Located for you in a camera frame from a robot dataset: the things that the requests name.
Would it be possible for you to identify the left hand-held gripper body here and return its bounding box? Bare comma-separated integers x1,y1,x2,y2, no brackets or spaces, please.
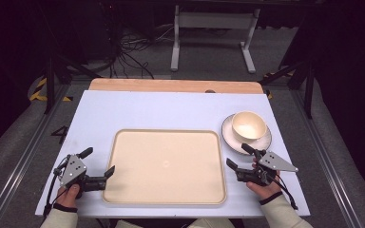
53,153,107,193

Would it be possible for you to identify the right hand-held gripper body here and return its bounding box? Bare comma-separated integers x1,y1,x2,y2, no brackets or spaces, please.
236,150,299,187

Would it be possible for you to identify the cream bowl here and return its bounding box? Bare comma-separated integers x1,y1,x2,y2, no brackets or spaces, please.
230,110,268,144

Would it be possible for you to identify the white round plate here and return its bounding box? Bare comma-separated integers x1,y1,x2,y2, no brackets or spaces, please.
221,113,273,157

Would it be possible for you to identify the beige rectangular tray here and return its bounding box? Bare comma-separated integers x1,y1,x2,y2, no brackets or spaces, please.
102,128,228,206

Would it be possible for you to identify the person's left hand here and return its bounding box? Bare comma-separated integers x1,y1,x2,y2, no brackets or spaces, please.
54,183,84,209

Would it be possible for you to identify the person's right hand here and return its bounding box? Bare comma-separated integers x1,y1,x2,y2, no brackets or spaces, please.
245,170,283,202

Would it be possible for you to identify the black metal stand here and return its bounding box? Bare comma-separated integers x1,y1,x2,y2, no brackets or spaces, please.
259,59,317,121
41,51,103,116

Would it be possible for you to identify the yellow black hazard tape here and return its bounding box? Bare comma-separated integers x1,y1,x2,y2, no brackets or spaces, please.
263,70,295,101
29,77,74,104

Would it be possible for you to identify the white board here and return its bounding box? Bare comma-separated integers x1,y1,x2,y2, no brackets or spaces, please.
34,89,311,219

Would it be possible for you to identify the wooden table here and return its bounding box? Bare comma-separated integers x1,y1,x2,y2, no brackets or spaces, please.
88,78,265,95

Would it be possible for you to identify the white metal stand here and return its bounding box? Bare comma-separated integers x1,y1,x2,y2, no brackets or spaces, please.
169,4,261,75

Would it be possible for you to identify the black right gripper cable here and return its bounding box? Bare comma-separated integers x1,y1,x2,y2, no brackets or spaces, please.
271,172,299,211

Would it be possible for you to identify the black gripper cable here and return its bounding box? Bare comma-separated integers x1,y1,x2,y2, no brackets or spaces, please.
43,155,69,219
271,172,299,211

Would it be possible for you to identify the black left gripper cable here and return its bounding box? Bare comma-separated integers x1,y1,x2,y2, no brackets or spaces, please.
43,155,69,219

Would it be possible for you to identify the aluminium floor rail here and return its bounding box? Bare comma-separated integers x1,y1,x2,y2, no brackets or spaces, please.
0,85,71,228
289,88,365,228

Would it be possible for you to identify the tangle of black floor cables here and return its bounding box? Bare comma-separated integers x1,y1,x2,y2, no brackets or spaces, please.
108,24,176,80

